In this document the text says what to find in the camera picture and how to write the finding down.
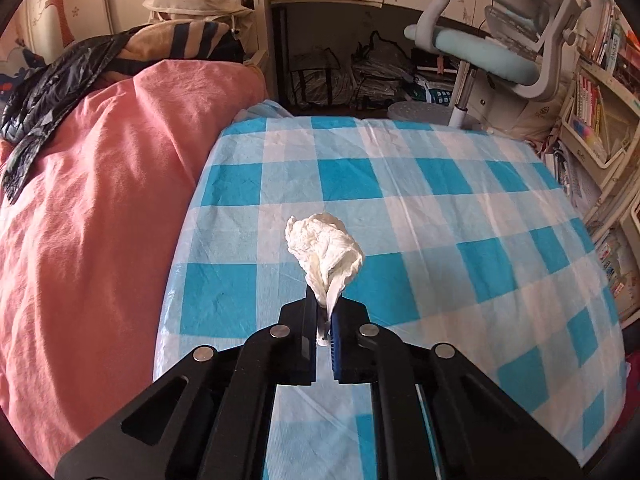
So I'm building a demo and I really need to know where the black puffer jacket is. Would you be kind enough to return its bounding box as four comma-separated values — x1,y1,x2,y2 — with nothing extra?
0,35,133,203

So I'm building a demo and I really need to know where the grey and blue desk chair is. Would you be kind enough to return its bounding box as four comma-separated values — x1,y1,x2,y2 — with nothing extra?
390,0,591,128

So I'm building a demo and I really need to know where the striped pillow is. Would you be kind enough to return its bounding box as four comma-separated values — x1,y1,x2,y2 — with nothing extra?
120,20,246,73

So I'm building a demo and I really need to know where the white bookshelf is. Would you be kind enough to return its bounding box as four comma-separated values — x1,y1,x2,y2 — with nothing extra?
555,0,640,321

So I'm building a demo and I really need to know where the black wire rack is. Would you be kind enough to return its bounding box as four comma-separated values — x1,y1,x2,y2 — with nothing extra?
287,50,346,108

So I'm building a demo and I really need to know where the blue and white bag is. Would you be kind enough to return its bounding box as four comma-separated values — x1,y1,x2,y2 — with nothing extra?
405,77,453,106

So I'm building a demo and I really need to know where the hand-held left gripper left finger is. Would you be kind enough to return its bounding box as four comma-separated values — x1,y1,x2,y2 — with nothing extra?
55,299,317,480

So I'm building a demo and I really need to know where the black bag of papers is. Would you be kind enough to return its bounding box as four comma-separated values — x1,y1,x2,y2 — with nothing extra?
350,32,416,106

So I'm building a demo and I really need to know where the beige tote bag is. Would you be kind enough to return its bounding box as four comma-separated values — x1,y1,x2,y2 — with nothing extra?
142,0,253,26

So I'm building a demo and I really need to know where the stack of lying books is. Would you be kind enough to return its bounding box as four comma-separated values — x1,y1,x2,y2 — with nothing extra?
595,230,632,321

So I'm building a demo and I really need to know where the upright tall books group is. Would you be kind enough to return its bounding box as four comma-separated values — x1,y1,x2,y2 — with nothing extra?
590,0,626,71

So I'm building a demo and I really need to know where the beige cloth bag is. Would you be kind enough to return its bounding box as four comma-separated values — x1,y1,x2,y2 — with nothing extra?
487,92,568,143

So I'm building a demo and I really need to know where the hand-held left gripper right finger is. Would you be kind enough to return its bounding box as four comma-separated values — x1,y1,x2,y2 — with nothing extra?
332,302,583,480

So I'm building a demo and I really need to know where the row of colourful books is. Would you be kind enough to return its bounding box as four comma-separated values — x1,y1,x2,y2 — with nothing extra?
572,72,603,133

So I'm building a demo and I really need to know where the pink duvet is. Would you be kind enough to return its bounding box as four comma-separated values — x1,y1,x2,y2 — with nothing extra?
0,59,268,476

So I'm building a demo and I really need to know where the pile of papers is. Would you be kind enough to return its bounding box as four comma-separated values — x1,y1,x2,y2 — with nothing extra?
542,140,581,211

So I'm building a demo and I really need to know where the large white tissue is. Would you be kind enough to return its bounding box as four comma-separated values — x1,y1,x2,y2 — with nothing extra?
285,212,364,346

